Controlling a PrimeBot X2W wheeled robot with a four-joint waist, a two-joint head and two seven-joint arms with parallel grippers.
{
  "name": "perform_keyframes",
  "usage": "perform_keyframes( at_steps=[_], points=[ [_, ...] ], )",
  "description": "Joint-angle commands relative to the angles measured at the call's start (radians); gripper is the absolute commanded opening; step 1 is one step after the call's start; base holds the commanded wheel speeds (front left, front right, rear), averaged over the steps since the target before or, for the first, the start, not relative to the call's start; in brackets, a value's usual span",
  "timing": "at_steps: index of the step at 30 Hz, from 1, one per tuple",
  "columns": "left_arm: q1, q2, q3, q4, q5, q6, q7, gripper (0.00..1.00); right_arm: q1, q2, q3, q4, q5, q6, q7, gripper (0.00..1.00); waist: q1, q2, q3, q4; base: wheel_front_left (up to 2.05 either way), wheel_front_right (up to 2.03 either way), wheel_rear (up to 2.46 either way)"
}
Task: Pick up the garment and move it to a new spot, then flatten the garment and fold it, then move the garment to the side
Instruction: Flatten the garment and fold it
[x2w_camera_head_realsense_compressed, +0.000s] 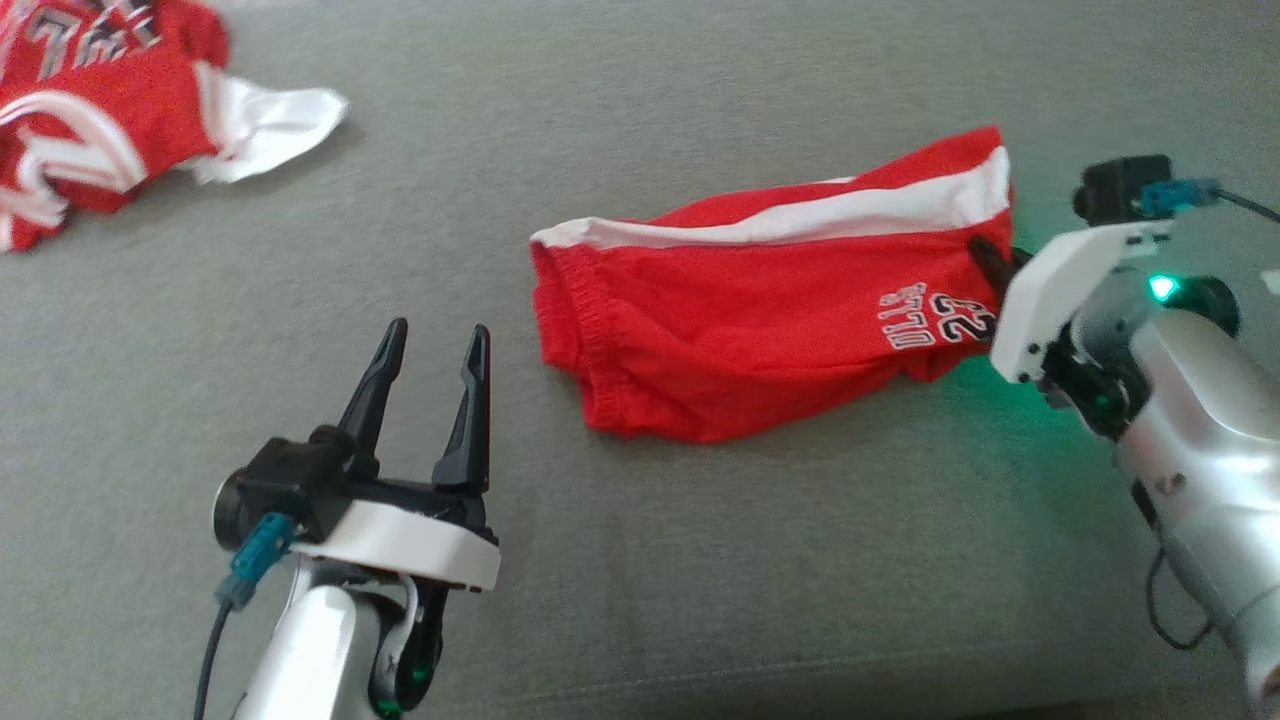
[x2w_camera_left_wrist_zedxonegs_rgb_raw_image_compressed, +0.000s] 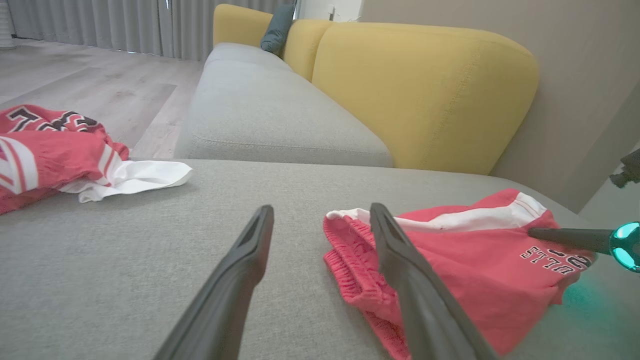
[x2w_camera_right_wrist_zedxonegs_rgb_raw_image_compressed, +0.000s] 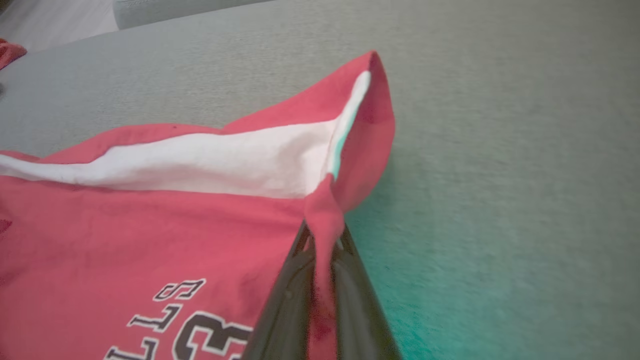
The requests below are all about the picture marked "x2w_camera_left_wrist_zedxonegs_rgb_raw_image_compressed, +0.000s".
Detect red Bulls shorts white stripe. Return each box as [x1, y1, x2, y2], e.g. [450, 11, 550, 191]
[322, 188, 596, 360]

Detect teal throw cushion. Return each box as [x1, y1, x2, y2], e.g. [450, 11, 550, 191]
[259, 4, 297, 56]

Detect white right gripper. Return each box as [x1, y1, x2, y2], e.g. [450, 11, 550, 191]
[527, 222, 640, 274]

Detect grey pleated curtain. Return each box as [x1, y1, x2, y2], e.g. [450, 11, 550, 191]
[7, 0, 297, 62]

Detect red Bulls jersey white sleeves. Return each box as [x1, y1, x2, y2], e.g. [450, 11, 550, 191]
[0, 104, 194, 216]

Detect grey sofa seat cushion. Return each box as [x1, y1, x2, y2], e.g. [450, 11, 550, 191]
[174, 42, 395, 169]

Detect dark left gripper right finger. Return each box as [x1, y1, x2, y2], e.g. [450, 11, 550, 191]
[369, 202, 501, 360]

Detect large yellow sofa backrest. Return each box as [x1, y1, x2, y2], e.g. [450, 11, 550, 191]
[311, 22, 540, 176]

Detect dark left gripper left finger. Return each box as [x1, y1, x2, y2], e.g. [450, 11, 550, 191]
[154, 204, 275, 360]

